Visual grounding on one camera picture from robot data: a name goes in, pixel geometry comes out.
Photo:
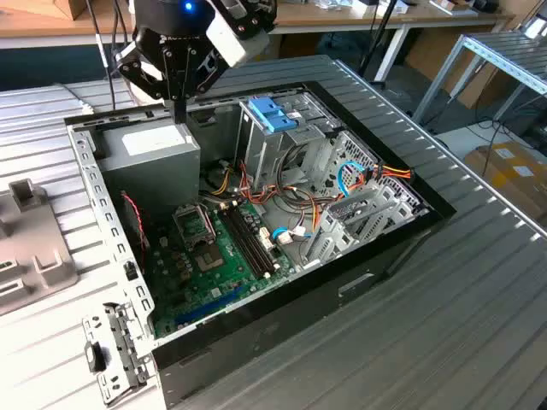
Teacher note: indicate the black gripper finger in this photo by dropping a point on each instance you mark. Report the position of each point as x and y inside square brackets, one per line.
[137, 70]
[211, 68]

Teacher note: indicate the silver disk bay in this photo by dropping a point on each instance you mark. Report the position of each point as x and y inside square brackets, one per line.
[337, 239]

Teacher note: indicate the blue plastic drive latch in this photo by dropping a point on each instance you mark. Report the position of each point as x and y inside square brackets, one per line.
[269, 113]

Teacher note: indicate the brown wooden box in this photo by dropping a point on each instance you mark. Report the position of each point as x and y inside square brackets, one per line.
[77, 8]

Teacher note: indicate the silver drive cage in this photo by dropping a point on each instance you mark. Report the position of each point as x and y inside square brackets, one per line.
[265, 154]

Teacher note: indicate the grey power supply unit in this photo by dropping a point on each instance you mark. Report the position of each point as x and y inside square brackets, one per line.
[149, 179]

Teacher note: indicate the wooden desk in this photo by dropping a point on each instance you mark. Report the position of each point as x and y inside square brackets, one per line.
[320, 17]

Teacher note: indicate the black case fan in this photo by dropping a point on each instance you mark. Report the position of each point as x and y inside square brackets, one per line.
[134, 226]

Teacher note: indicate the black tripod stand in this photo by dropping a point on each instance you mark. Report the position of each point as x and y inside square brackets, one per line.
[377, 38]

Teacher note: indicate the black RAM slot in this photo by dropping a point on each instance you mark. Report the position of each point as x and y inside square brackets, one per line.
[253, 239]
[243, 243]

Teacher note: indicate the CPU socket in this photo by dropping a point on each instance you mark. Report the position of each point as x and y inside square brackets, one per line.
[207, 259]

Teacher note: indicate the grey parts rack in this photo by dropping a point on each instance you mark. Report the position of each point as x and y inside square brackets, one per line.
[30, 239]

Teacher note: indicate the green motherboard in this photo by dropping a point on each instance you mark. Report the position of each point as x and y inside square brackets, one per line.
[201, 294]

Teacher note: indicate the blue expansion slot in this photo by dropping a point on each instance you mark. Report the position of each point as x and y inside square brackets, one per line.
[209, 306]

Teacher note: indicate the silver expansion card retainer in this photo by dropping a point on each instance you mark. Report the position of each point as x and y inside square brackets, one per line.
[128, 333]

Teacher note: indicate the black open PC case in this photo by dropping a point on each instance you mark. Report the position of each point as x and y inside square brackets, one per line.
[278, 333]

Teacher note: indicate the brown cardboard box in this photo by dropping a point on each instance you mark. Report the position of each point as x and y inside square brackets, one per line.
[513, 171]

